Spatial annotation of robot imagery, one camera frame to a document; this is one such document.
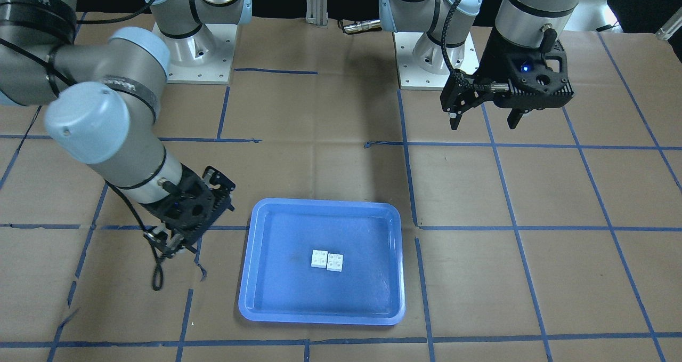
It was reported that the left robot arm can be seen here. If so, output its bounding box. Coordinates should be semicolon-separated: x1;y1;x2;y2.
378;0;579;130

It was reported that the white block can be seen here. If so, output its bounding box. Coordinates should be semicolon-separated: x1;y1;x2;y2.
310;250;329;268
326;253;344;272

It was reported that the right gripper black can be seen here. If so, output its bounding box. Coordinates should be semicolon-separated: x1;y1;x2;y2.
143;166;236;260

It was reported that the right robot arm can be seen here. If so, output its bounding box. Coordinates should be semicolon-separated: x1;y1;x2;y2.
1;0;253;258

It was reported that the aluminium frame post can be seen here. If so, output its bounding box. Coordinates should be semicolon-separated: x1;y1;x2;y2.
305;0;328;28

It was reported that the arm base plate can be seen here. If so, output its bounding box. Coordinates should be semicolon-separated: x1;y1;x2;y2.
152;24;239;85
394;32;479;91

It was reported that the blue plastic tray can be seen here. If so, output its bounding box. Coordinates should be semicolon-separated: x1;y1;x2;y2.
238;198;406;326

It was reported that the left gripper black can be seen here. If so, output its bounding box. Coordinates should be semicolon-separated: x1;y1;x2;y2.
440;29;575;131

